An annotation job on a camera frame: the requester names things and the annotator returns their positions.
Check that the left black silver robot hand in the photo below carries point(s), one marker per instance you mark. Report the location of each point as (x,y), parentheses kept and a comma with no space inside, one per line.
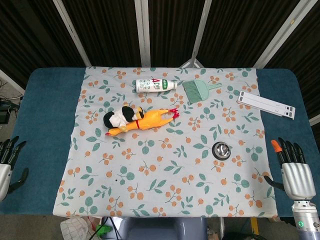
(5,180)

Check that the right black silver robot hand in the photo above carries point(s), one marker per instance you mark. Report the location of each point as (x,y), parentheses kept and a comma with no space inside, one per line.
(297,177)

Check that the shiny metal bowl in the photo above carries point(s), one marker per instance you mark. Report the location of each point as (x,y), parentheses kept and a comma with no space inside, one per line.
(221,150)

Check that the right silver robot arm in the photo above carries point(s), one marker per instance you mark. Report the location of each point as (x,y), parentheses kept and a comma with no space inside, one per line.
(306,220)

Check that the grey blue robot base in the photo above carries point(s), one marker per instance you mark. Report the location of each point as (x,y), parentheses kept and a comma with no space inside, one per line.
(162,228)

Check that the white folding stand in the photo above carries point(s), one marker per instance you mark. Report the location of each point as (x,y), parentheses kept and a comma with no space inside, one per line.
(266,103)

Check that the white plastic bag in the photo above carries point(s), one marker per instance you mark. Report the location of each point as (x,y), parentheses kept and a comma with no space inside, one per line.
(75,228)

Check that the blue fabric table cover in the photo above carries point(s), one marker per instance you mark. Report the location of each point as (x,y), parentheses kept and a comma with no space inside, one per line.
(47,105)

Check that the small green plastic object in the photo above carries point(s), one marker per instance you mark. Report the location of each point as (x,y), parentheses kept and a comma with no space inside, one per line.
(103,229)

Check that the black white plush penguin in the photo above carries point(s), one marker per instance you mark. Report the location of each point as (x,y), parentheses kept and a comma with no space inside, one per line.
(120,117)

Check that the green mini dustpan brush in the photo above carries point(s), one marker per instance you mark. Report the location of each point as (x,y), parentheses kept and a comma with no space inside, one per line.
(197,91)

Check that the floral print white cloth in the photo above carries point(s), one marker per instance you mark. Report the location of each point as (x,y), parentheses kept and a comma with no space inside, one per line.
(160,175)

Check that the yellow rubber chicken toy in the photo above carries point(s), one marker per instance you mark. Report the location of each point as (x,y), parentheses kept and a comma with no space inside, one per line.
(152,120)

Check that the white plastic drink bottle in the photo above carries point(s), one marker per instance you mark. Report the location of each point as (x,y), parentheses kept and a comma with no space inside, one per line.
(152,85)

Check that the white metal partition post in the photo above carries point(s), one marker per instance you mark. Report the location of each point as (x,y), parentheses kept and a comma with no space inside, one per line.
(143,32)
(277,35)
(198,32)
(72,32)

